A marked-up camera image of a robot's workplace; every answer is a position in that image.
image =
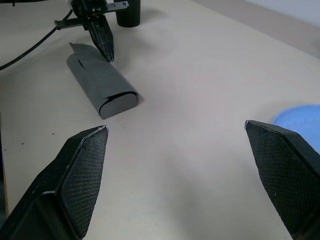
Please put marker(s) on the blue plate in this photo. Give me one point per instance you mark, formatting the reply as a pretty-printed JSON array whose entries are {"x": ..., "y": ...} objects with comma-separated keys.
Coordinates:
[{"x": 300, "y": 120}]

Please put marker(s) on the grey felt glasses case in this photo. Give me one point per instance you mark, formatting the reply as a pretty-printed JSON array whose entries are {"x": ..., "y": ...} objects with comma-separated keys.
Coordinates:
[{"x": 100, "y": 80}]

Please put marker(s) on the black plastic cup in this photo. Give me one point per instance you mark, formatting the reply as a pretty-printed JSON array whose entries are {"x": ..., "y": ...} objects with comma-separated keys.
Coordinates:
[{"x": 130, "y": 15}]

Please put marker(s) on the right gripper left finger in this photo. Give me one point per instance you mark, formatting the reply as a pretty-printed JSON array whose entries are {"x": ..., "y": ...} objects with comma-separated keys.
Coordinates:
[{"x": 62, "y": 190}]

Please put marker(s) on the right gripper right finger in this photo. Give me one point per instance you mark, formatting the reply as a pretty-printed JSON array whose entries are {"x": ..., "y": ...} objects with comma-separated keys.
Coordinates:
[{"x": 287, "y": 175}]

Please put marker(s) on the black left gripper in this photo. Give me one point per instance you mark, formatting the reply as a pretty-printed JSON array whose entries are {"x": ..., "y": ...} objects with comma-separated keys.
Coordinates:
[{"x": 87, "y": 10}]

